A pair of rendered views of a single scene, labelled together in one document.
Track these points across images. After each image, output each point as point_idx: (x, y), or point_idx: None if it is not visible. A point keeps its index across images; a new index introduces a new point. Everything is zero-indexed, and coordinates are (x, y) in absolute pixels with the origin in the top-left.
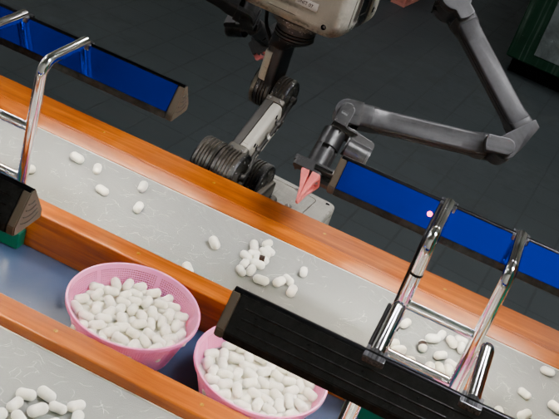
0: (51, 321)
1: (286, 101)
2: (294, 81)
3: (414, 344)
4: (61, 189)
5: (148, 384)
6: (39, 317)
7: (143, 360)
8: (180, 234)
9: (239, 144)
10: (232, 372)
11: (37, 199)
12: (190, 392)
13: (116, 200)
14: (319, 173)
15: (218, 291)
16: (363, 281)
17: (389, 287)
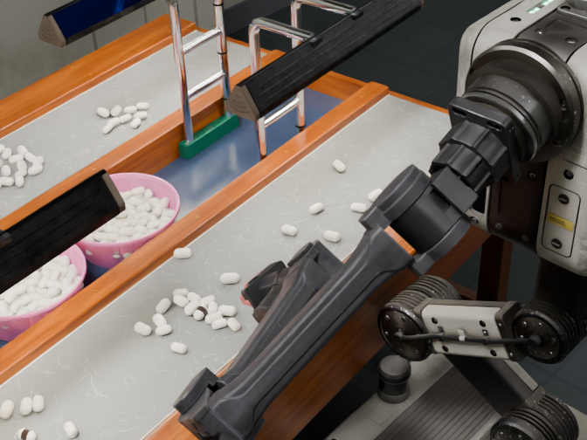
0: (106, 168)
1: (521, 329)
2: (546, 314)
3: (37, 434)
4: (317, 188)
5: (22, 209)
6: (110, 162)
7: None
8: (249, 259)
9: (428, 303)
10: (42, 276)
11: (51, 26)
12: (5, 229)
13: (305, 221)
14: (247, 282)
15: (135, 262)
16: (165, 413)
17: (147, 436)
